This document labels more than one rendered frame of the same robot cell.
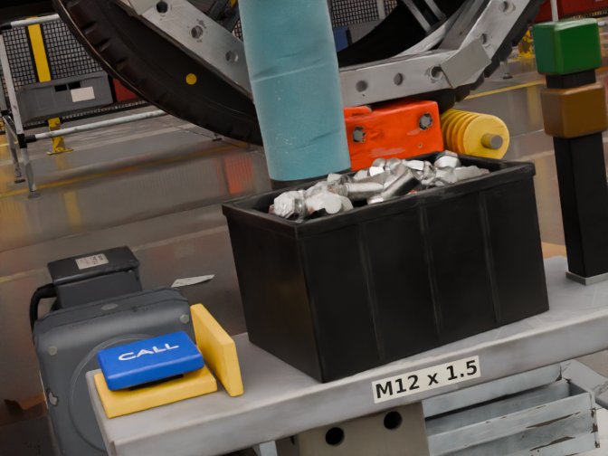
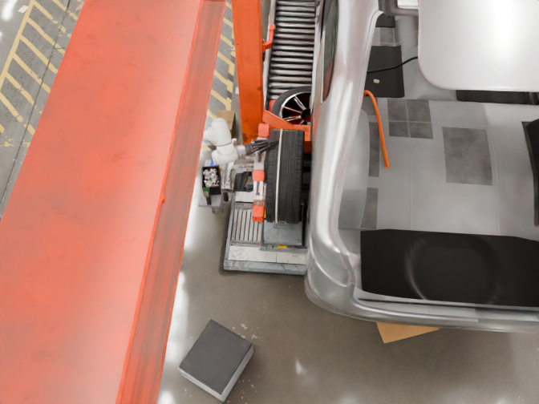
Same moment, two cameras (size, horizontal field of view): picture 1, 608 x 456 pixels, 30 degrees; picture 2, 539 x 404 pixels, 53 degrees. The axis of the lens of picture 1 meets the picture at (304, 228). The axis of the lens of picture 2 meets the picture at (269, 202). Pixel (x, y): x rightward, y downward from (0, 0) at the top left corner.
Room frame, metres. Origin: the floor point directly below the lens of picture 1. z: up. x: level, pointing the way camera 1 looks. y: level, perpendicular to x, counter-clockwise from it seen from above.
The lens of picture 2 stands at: (2.04, -2.09, 3.98)
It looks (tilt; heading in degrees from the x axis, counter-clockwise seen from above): 59 degrees down; 109
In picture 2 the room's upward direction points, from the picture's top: 1 degrees counter-clockwise
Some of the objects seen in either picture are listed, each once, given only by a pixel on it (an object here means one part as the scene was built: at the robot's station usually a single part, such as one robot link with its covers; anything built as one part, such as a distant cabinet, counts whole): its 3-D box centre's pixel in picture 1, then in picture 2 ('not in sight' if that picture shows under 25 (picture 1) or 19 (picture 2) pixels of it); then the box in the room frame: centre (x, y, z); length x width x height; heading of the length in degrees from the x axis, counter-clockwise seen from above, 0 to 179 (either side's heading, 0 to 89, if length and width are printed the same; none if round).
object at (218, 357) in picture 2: not in sight; (216, 361); (1.34, -1.27, 0.17); 0.43 x 0.36 x 0.34; 78
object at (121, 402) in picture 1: (154, 382); not in sight; (0.80, 0.13, 0.46); 0.08 x 0.08 x 0.01; 14
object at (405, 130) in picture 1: (375, 177); not in sight; (1.32, -0.09, 0.48); 0.16 x 0.12 x 0.17; 14
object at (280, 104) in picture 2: not in sight; (309, 122); (1.38, 0.84, 0.39); 0.66 x 0.66 x 0.24
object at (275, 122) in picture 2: not in sight; (296, 131); (1.37, 0.47, 0.69); 0.52 x 0.17 x 0.35; 14
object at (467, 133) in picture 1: (444, 131); not in sight; (1.41, -0.19, 0.51); 0.29 x 0.06 x 0.06; 14
